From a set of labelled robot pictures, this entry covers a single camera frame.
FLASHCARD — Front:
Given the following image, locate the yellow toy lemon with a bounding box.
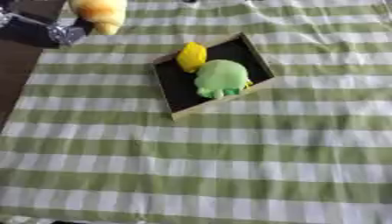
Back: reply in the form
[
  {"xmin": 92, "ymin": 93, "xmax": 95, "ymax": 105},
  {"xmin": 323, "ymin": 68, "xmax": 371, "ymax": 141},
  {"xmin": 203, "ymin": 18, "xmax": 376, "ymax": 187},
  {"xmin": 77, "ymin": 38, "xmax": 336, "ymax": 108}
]
[{"xmin": 174, "ymin": 41, "xmax": 210, "ymax": 74}]

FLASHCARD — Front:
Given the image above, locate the cardboard box with black inside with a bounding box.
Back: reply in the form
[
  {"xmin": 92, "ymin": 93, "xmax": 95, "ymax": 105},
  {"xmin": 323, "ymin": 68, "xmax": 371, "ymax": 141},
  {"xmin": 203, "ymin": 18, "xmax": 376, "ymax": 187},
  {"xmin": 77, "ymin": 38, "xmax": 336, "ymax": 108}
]
[{"xmin": 150, "ymin": 31, "xmax": 277, "ymax": 121}]

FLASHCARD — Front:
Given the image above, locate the yellow soft toy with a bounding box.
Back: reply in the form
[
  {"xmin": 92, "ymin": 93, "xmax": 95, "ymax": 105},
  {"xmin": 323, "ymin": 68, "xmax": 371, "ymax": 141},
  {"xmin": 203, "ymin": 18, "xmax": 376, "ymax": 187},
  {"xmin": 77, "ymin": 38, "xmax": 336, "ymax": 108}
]
[{"xmin": 67, "ymin": 0, "xmax": 129, "ymax": 36}]

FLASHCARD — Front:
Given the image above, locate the green soft toy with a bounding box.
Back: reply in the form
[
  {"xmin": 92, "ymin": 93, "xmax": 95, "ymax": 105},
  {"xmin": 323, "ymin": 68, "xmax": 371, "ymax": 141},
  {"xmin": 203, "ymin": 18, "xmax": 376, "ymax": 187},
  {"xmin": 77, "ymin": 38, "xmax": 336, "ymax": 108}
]
[{"xmin": 192, "ymin": 59, "xmax": 255, "ymax": 100}]

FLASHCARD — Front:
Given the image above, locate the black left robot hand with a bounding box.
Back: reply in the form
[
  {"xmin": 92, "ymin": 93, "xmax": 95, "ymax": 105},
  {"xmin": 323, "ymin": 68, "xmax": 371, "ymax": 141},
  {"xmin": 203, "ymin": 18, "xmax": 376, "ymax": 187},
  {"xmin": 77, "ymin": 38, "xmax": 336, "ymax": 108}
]
[{"xmin": 70, "ymin": 17, "xmax": 100, "ymax": 39}]

